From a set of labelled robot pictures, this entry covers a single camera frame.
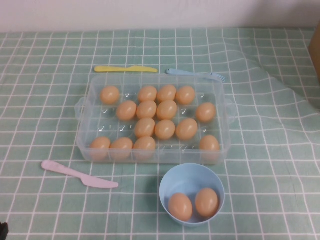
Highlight brown egg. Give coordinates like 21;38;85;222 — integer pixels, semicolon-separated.
195;102;217;123
99;85;121;105
109;137;134;162
136;100;158;120
156;100;178;121
175;118;199;140
156;84;177;103
167;192;194;222
199;135;221;159
154;119;176;140
175;86;196;105
133;136;157;162
194;187;220;217
89;136;112;161
134;117;156;139
116;100;138;121
137;85;158;103

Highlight clear plastic egg box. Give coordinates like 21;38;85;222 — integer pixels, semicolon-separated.
74;74;237;166

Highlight brown cardboard box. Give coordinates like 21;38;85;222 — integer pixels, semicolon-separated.
307;21;320;85

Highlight blue plastic fork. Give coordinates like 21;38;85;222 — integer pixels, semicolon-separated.
166;68;227;83

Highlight blue plastic bowl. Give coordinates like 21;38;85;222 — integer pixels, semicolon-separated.
159;162;226;228

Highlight yellow plastic knife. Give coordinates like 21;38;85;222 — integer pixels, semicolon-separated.
94;65;159;73

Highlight pink plastic knife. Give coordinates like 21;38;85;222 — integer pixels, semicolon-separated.
41;160;120;189

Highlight green checked tablecloth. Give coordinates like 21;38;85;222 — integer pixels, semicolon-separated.
0;26;320;240

